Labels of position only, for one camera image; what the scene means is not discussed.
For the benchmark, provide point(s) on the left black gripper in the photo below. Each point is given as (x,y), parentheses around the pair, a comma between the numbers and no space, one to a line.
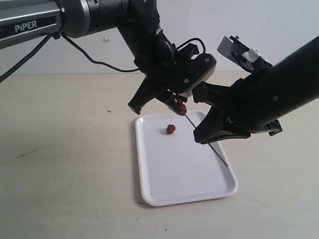
(156,83)

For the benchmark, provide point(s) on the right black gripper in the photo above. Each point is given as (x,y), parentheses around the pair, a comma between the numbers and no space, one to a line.
(247,107)

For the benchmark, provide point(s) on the thin metal skewer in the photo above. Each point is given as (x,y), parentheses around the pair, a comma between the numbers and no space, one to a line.
(215,151)

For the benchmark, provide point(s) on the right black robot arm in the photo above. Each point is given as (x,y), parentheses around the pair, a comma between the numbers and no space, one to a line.
(300,76)

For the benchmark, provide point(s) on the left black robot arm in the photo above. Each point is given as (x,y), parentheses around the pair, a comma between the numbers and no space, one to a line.
(138,22)

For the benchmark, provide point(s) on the white rectangular plastic tray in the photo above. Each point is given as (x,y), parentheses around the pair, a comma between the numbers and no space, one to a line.
(173,168)

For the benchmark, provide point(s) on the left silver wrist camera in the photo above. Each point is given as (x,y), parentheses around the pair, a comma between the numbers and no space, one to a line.
(188,75)

